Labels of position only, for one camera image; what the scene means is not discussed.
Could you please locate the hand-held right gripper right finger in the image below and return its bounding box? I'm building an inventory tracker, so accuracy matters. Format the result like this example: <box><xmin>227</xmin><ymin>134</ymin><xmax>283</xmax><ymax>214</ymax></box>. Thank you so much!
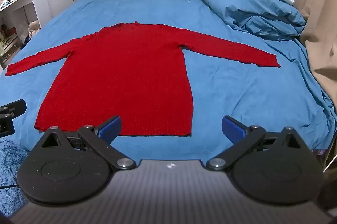
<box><xmin>206</xmin><ymin>115</ymin><xmax>304</xmax><ymax>171</ymax></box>

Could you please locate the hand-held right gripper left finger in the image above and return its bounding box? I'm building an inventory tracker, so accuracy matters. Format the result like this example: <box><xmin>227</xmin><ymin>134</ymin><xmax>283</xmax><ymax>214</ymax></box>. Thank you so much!
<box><xmin>39</xmin><ymin>115</ymin><xmax>137</xmax><ymax>171</ymax></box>

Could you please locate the red knit sweater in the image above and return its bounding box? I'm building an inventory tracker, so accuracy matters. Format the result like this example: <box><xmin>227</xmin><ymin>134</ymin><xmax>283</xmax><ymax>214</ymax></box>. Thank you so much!
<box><xmin>5</xmin><ymin>21</ymin><xmax>281</xmax><ymax>137</ymax></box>

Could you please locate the blue bed sheet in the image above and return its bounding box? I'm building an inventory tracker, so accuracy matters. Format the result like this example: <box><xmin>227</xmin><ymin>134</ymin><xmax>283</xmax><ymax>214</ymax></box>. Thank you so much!
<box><xmin>0</xmin><ymin>0</ymin><xmax>337</xmax><ymax>161</ymax></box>

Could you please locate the blue fluffy rug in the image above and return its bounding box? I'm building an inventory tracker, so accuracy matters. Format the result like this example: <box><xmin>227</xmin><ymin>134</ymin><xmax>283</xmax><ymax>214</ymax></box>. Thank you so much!
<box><xmin>0</xmin><ymin>139</ymin><xmax>30</xmax><ymax>217</ymax></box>

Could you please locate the white desk with shelves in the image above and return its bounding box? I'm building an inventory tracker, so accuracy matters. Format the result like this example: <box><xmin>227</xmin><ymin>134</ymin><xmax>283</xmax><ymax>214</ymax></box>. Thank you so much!
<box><xmin>0</xmin><ymin>0</ymin><xmax>51</xmax><ymax>70</ymax></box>

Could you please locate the blue duvet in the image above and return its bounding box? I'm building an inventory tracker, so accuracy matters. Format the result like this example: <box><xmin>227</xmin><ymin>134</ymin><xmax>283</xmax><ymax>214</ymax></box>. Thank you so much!
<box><xmin>194</xmin><ymin>0</ymin><xmax>307</xmax><ymax>42</ymax></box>

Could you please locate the beige curtain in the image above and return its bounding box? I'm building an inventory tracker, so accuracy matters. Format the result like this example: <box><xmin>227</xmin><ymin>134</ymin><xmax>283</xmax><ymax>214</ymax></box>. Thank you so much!
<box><xmin>243</xmin><ymin>0</ymin><xmax>337</xmax><ymax>114</ymax></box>

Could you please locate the black cable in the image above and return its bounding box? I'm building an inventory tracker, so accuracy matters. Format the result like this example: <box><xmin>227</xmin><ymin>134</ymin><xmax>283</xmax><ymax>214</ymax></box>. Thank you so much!
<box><xmin>0</xmin><ymin>182</ymin><xmax>19</xmax><ymax>190</ymax></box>

